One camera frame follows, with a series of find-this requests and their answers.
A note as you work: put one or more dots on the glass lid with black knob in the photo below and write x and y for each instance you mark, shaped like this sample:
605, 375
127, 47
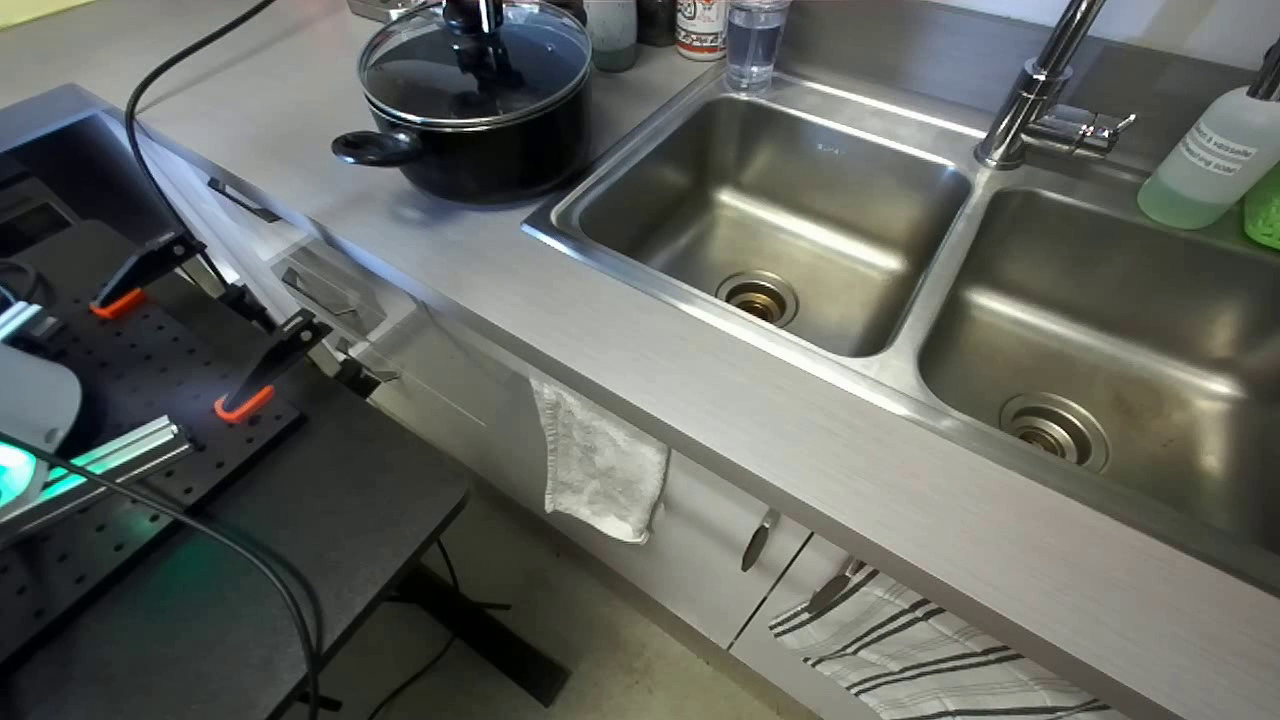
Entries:
412, 83

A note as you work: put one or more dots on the black cooking pot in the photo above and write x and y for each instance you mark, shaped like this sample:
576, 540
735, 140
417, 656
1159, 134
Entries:
521, 163

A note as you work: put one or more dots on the chrome kitchen faucet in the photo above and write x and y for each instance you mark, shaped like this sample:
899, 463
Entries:
1034, 101

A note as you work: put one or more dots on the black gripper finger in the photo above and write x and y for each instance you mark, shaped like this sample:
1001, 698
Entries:
462, 31
498, 33

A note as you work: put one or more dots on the dark grey equipment box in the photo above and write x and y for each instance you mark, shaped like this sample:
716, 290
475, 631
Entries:
62, 163

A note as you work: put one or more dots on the stainless steel four-slot toaster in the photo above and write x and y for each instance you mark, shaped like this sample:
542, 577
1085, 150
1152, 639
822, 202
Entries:
384, 7

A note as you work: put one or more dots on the aluminium rail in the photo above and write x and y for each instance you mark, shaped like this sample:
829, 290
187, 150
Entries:
115, 455

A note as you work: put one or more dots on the white can with red label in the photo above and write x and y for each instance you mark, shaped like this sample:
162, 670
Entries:
702, 27

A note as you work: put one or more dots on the white striped hanging towel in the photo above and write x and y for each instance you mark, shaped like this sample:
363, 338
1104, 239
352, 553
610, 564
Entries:
923, 662

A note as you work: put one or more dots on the dish soap bottle green liquid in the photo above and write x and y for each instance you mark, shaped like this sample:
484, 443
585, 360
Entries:
1213, 155

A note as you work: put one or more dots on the green sponge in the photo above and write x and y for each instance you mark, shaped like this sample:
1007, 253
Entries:
1267, 212

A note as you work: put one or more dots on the stainless steel double sink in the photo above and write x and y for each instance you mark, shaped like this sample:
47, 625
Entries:
803, 202

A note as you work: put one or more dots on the clear pump soap dispenser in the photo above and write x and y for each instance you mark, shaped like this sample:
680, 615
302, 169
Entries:
612, 33

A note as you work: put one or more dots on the black perforated robot table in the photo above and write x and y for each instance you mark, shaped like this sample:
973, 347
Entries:
265, 534

